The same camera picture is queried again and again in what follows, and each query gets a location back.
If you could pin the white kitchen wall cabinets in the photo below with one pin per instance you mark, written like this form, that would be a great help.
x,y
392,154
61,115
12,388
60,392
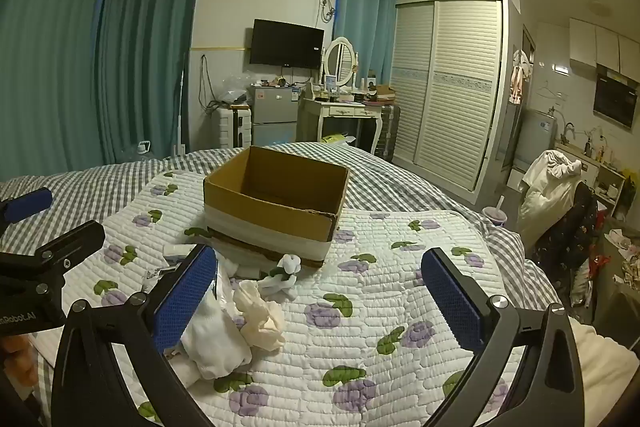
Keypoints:
x,y
605,44

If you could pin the white fluffy blanket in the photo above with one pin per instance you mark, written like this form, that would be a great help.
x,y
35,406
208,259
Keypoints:
x,y
605,372

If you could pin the silver mini fridge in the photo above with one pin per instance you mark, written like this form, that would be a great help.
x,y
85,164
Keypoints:
x,y
274,117

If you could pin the purple cup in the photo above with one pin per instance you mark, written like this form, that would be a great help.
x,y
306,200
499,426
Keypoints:
x,y
496,214

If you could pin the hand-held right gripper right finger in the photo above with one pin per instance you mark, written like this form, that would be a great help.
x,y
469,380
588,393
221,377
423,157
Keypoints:
x,y
450,302

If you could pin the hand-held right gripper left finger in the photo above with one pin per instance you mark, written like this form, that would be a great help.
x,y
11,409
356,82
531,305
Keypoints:
x,y
185,302

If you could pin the person's left hand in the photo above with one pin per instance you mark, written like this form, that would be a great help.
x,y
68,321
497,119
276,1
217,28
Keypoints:
x,y
16,357

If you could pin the white oval vanity mirror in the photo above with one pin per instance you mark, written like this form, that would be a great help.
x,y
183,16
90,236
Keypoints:
x,y
341,59

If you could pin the clear water jug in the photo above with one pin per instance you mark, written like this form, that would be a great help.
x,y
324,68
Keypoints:
x,y
144,151

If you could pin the hanging pink white clothes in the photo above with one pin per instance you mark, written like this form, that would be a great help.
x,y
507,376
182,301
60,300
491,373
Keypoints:
x,y
519,77

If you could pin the small white cloth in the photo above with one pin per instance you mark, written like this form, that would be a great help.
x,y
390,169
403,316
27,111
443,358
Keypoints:
x,y
180,250

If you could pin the grey washing machine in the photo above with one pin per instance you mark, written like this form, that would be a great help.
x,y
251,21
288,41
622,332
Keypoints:
x,y
535,137

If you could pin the quilted floral mat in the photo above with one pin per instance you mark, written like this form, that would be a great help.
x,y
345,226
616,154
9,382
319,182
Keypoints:
x,y
375,257

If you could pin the grey checkered bed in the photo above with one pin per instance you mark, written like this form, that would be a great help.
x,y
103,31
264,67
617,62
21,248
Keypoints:
x,y
390,187

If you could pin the black range hood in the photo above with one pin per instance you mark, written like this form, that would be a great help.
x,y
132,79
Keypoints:
x,y
615,99

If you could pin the white pole stand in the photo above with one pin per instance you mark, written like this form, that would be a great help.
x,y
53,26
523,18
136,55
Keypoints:
x,y
180,107

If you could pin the cream cloth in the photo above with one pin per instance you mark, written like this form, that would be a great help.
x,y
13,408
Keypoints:
x,y
260,322

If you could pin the kitchen counter shelf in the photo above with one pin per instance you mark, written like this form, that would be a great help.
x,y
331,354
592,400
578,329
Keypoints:
x,y
600,167

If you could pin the light blue window curtain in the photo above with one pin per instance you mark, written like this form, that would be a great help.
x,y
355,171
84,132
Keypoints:
x,y
365,17

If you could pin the white dressing table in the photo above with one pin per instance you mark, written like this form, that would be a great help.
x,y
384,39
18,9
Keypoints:
x,y
340,111

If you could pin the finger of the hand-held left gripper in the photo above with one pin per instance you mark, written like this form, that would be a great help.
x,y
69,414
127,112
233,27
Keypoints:
x,y
60,252
30,203

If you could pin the white louvered wardrobe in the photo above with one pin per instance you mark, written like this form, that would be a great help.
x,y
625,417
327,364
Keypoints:
x,y
450,92

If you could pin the brown cardboard box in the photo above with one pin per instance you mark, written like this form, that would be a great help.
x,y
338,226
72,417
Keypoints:
x,y
270,227

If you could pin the large teal curtain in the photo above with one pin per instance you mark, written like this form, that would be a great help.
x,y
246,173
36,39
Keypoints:
x,y
75,57

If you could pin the white suitcase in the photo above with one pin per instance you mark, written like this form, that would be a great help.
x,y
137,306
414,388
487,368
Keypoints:
x,y
235,127

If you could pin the black wall television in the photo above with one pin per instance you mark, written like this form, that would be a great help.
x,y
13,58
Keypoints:
x,y
286,43

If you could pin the clear plastic bag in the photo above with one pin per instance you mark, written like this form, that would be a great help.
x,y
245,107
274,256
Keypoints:
x,y
235,89

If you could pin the yellow bag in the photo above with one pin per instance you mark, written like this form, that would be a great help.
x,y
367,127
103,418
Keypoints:
x,y
335,139

